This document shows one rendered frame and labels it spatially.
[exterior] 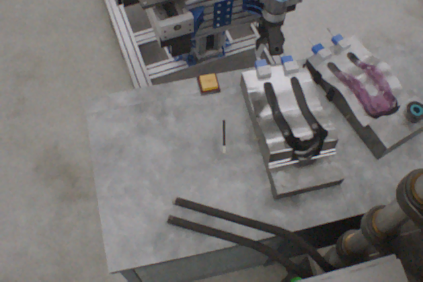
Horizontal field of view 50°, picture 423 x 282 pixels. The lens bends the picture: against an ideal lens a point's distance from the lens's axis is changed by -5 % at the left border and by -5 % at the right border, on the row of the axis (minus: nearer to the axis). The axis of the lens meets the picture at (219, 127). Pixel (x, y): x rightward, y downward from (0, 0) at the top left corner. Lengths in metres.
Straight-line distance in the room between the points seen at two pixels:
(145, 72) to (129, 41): 0.24
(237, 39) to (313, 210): 1.34
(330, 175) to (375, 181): 0.20
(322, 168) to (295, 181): 0.12
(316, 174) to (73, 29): 2.02
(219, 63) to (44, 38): 1.19
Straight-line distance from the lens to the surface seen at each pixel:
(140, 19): 2.92
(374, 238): 1.26
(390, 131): 1.85
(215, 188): 1.74
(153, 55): 2.75
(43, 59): 3.14
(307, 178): 1.73
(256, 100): 1.81
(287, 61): 1.91
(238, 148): 1.81
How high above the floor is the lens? 2.44
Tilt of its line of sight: 63 degrees down
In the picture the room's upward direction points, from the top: 5 degrees clockwise
